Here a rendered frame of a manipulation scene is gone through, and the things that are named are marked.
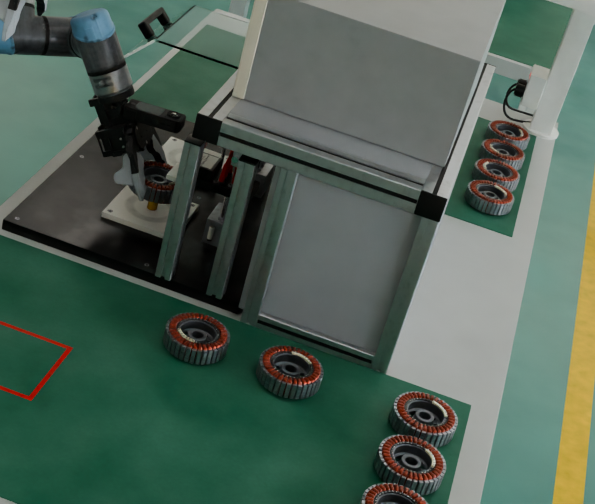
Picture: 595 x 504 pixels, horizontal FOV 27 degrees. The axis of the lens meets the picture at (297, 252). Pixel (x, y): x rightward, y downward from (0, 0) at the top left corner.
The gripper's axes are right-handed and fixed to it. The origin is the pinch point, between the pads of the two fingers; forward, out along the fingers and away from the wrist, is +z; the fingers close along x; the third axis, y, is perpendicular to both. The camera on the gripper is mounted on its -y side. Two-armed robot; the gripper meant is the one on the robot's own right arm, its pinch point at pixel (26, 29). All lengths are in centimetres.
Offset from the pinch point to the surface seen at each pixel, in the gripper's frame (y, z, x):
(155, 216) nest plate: -24.5, 37.0, -17.5
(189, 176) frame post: -33.1, 16.4, 0.5
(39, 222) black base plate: -6.4, 38.2, -3.8
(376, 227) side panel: -67, 14, 2
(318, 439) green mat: -69, 40, 27
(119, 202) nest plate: -16.8, 37.0, -18.1
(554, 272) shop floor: -123, 115, -199
